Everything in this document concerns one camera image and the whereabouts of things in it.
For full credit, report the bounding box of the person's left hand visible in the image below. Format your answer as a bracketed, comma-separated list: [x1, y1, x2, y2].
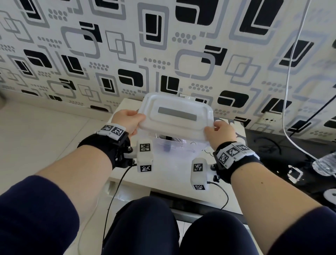
[111, 109, 146, 139]

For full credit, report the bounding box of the person's right hand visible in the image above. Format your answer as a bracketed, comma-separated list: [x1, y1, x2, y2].
[204, 120, 238, 151]

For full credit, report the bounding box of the white USB cable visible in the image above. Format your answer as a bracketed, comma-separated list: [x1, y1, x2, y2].
[155, 134, 187, 145]

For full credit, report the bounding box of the white box lid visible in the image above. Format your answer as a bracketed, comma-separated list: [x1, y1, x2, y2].
[138, 92, 215, 144]

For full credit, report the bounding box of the clear plastic storage box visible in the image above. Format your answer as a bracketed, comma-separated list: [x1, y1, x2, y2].
[148, 131, 210, 171]

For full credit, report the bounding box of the person's left forearm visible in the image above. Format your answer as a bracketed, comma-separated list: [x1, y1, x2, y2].
[35, 145, 113, 224]

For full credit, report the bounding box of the person's right forearm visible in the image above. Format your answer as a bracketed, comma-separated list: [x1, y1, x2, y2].
[230, 162, 322, 254]

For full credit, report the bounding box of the person's right leg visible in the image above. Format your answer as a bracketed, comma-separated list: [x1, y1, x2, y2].
[180, 210, 260, 255]

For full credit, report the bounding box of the person's leg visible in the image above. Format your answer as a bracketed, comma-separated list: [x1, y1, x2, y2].
[101, 196, 181, 255]
[180, 210, 260, 255]

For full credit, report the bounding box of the person's left leg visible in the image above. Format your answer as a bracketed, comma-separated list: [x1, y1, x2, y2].
[101, 196, 181, 255]

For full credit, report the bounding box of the black glass top cabinet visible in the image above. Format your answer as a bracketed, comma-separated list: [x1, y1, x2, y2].
[149, 129, 336, 224]

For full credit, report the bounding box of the white low table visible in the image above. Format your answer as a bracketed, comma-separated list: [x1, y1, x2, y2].
[106, 97, 247, 215]

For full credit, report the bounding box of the clear plastic water bottle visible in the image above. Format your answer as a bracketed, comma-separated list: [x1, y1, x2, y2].
[311, 152, 336, 177]

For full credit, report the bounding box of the white game controller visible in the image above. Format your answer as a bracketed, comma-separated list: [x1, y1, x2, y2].
[323, 188, 336, 203]

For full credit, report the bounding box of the dark blue right sleeve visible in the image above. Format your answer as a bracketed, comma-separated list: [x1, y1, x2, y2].
[267, 206, 336, 255]

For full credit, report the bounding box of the dark blue sleeve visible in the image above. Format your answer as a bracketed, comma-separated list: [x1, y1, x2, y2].
[267, 206, 336, 255]
[0, 175, 80, 255]

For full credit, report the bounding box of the dark blue left sleeve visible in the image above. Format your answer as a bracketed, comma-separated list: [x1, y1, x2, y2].
[0, 175, 80, 255]

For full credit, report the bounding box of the black left wrist strap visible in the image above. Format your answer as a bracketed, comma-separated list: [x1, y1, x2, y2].
[77, 123, 132, 170]

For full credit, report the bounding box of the black wrist strap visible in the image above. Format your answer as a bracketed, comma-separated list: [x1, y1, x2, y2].
[212, 142, 264, 184]
[77, 123, 132, 170]

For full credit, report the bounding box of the black right wrist strap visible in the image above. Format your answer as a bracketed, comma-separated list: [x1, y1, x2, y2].
[212, 142, 264, 184]

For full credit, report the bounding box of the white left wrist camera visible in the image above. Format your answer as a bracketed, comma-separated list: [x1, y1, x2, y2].
[136, 139, 154, 173]

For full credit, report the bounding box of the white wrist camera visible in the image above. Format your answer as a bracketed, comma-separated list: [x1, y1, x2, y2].
[190, 157, 211, 191]
[136, 139, 154, 173]

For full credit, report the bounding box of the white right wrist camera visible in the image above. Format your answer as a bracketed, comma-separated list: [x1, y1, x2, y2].
[190, 157, 211, 191]

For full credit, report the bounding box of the white wall socket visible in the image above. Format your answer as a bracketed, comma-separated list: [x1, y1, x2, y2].
[258, 113, 279, 127]

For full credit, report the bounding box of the black right camera cable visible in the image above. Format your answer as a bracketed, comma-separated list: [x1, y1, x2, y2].
[207, 181, 230, 211]

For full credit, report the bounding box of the black camera cable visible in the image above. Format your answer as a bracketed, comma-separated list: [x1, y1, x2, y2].
[101, 164, 138, 246]
[207, 181, 230, 211]

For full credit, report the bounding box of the thin black cable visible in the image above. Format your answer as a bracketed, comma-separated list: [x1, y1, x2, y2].
[254, 136, 283, 156]

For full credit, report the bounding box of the black left camera cable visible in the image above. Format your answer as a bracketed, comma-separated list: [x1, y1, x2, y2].
[101, 164, 138, 246]

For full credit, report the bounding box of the small white frame clip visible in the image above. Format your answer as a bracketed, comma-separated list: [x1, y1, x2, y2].
[287, 165, 304, 184]

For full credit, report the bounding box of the white hanging wall cable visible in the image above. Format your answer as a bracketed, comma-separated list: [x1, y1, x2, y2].
[282, 0, 318, 161]

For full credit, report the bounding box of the black hanging wall cable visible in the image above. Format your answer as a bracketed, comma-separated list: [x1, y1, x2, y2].
[288, 101, 336, 138]

